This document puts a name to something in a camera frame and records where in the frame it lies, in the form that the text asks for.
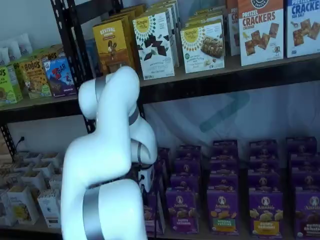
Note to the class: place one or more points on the white backdrop sheet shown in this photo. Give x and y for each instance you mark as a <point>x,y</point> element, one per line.
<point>275,115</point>

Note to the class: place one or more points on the white pantry carton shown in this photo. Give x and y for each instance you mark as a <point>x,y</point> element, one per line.
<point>42,167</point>
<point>48,210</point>
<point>23,207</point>
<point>6,210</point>
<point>32,157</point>
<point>32,180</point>
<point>50,158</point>
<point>56,183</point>
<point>22,167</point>

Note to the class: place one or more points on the purple Annie's snack box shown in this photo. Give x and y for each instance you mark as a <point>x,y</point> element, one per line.
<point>263,147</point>
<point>187,166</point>
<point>303,160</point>
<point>263,180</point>
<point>306,177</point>
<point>223,167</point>
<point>301,145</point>
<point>224,155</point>
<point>189,152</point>
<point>263,162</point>
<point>185,181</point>
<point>223,181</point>
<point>225,145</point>

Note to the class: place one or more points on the blue Zbar box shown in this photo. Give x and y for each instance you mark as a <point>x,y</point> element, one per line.
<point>58,77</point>

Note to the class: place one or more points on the purple Annie's box yellow patch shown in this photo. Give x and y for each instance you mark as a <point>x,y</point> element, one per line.
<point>266,212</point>

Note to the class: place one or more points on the purple Annie's box green patch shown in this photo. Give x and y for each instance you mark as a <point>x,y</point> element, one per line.
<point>222,212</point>

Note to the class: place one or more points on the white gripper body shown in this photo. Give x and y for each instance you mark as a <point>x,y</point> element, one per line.
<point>148,180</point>

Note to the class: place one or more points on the brown Bobo's box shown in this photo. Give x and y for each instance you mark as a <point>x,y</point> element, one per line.
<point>53,53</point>

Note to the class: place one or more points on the green Bobo's box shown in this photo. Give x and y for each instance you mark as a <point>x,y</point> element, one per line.
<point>15,65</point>
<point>7,87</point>

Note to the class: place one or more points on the black wall plug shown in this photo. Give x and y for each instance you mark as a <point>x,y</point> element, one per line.
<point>21,141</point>

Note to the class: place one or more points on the black metal shelf rack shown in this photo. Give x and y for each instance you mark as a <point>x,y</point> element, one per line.
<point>225,87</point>
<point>37,113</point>

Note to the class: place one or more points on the white pouch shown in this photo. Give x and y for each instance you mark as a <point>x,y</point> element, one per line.
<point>3,56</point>
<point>25,43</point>
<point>15,50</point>

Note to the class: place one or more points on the purple Annie's box brown patch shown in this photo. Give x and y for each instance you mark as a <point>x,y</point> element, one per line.
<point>308,212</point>

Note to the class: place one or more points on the purple Annie's box violet patch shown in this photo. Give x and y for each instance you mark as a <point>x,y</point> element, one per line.
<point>182,212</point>

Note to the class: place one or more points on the Simple Mills dark cracker box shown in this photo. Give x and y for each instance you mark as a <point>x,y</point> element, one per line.
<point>170,3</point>
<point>153,47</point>
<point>162,9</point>

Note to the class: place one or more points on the yellow Revival snack box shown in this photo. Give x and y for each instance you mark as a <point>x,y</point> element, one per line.
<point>122,15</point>
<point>135,8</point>
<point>110,50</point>

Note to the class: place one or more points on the Simple Mills snack bar box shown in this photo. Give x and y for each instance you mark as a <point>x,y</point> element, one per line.
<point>205,12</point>
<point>202,47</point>
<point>203,19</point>

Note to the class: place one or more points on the orange pretzel crackers box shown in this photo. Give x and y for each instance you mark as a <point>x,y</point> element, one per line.
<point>232,30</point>
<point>261,37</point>

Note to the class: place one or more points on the blue pretzel crackers box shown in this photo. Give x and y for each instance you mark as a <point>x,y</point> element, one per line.
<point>303,30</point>

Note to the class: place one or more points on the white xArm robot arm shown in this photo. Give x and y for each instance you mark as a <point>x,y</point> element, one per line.
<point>105,150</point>

